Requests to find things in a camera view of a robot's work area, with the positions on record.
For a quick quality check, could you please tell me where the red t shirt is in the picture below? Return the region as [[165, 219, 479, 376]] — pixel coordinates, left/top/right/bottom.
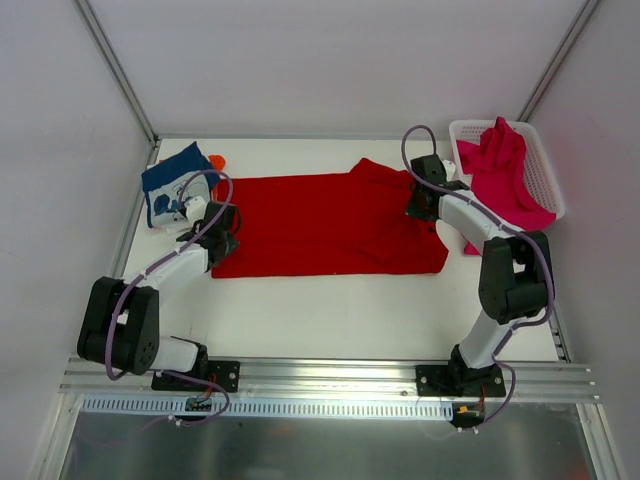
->
[[211, 158, 449, 279]]

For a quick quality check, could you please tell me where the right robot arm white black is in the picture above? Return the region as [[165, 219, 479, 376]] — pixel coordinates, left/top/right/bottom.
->
[[404, 154, 555, 398]]

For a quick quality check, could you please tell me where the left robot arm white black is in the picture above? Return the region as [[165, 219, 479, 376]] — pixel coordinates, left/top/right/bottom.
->
[[76, 202, 241, 390]]

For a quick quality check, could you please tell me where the folded blue printed t shirt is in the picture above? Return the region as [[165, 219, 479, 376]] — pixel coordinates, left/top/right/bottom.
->
[[141, 142, 220, 228]]

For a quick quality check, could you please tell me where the folded orange t shirt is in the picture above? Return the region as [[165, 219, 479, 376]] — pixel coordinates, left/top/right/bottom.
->
[[208, 155, 227, 171]]

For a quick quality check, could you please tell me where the magenta pink t shirt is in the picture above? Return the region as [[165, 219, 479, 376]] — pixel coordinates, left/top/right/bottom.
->
[[456, 117, 556, 231]]

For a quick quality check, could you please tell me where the white plastic basket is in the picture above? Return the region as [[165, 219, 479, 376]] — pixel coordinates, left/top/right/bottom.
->
[[449, 119, 566, 220]]

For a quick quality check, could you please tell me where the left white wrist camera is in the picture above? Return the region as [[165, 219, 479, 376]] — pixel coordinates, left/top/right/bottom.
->
[[180, 196, 208, 222]]

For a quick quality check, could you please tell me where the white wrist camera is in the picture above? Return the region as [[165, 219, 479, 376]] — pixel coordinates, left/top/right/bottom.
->
[[442, 159, 457, 182], [180, 196, 208, 222]]

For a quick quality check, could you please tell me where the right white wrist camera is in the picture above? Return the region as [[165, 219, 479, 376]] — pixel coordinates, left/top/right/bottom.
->
[[442, 159, 457, 182]]

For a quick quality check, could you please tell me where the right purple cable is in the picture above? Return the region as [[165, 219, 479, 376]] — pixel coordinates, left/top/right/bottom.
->
[[402, 124, 556, 441]]

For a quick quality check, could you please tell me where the purple cable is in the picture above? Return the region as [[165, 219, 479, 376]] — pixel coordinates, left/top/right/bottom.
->
[[104, 168, 235, 429], [402, 124, 556, 441]]

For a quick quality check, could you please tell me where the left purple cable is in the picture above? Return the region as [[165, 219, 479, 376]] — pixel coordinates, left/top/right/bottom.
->
[[104, 168, 235, 429]]

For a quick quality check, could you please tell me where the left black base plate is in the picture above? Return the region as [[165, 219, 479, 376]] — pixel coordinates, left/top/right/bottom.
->
[[151, 358, 241, 393]]

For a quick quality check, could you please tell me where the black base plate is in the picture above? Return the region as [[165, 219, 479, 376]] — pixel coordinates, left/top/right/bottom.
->
[[151, 358, 241, 393], [415, 364, 506, 398]]

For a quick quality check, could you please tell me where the aluminium mounting rail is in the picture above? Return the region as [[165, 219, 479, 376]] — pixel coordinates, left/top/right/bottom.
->
[[59, 357, 603, 404]]

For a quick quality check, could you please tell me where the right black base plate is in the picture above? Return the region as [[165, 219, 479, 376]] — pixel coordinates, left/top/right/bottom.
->
[[415, 364, 506, 398]]

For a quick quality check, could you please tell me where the white slotted cable duct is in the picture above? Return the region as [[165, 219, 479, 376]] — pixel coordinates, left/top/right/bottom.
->
[[81, 395, 453, 421]]

